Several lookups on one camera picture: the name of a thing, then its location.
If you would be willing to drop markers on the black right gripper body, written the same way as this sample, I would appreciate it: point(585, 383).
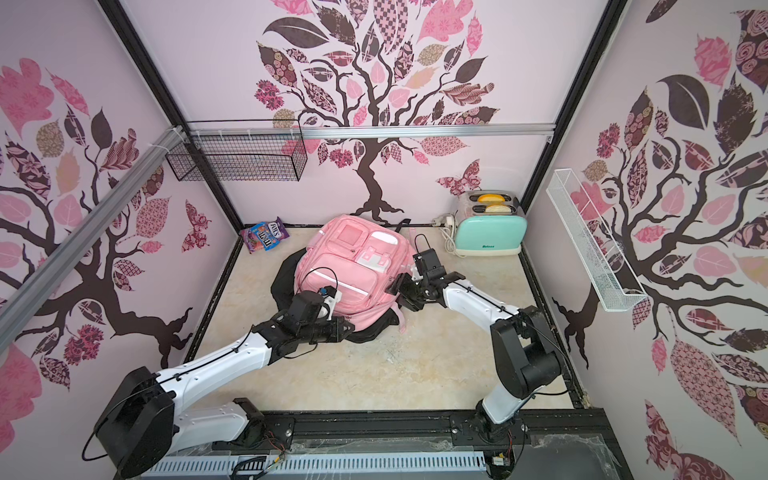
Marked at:
point(411, 288)

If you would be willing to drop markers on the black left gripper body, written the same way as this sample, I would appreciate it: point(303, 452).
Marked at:
point(321, 331)

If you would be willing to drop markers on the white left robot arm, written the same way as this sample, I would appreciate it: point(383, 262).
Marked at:
point(153, 414)

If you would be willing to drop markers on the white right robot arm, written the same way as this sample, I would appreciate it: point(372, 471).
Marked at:
point(526, 355)

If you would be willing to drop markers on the purple candy bag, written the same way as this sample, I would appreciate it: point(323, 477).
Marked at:
point(265, 235)

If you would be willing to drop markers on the mint green toaster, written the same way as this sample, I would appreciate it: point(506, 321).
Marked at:
point(479, 234)

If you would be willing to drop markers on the yellow toast slice front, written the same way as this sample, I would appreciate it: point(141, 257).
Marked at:
point(498, 209)

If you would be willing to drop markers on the yellow toast slice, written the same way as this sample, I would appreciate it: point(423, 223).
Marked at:
point(498, 209)
point(491, 199)

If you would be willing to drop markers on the yellow toast slice back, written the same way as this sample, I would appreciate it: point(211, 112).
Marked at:
point(491, 199)

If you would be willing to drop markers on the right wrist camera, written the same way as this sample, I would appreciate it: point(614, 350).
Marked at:
point(428, 265)

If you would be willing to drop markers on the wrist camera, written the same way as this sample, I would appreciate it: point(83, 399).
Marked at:
point(330, 297)
point(428, 265)

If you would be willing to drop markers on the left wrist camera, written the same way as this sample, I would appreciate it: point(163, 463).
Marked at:
point(330, 297)

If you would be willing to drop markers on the white vented cable duct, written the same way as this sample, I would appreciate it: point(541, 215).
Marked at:
point(316, 466)

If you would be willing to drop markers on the black wire basket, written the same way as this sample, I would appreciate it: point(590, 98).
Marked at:
point(228, 151)

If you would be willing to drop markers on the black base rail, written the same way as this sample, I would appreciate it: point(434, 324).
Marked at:
point(460, 428)

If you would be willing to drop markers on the white wire shelf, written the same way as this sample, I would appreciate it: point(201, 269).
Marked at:
point(580, 207)

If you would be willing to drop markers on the aluminium rail back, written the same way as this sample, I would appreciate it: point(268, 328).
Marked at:
point(423, 131)

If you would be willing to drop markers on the aluminium rail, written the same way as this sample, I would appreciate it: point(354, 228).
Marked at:
point(32, 294)
point(423, 131)

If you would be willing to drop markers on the aluminium rail left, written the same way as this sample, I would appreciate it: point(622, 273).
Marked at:
point(32, 294)

